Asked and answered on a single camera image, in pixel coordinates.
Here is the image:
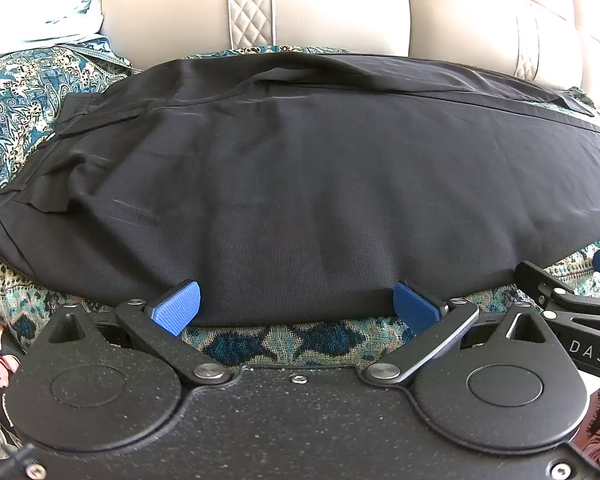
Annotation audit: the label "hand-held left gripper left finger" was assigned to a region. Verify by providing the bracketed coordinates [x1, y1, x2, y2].
[45, 280, 233, 389]

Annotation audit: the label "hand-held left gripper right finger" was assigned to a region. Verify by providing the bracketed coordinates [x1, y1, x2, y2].
[365, 281, 549, 387]

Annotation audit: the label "black pants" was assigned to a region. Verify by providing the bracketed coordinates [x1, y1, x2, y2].
[0, 52, 600, 329]

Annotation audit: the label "teal patterned blanket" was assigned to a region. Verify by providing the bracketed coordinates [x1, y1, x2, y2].
[0, 42, 600, 368]

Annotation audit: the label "pile of light blue cloths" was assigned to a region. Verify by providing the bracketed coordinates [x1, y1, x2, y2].
[0, 0, 131, 67]

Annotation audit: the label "beige leather sofa backrest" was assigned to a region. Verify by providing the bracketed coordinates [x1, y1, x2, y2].
[100, 0, 600, 111]

